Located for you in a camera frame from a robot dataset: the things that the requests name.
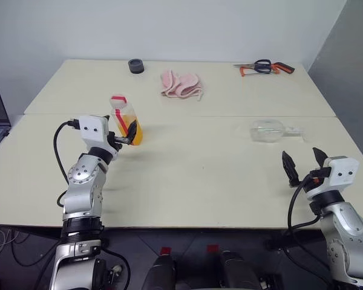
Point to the dark rounded shape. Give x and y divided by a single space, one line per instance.
158 272
239 269

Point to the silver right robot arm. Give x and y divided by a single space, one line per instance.
348 229

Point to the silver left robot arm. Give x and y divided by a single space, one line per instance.
81 193

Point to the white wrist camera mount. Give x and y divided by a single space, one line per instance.
92 130
342 172

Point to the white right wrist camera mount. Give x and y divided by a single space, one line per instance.
342 172

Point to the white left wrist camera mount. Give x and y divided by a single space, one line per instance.
92 130

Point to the pink cloth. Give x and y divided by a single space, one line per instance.
181 84

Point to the clear plastic cup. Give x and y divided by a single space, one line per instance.
266 130

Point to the white bottle cap red tape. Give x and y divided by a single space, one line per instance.
118 101

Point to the orange liquid plastic bottle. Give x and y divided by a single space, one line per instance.
137 134

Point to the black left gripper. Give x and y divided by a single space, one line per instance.
122 140

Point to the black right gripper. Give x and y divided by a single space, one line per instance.
320 173

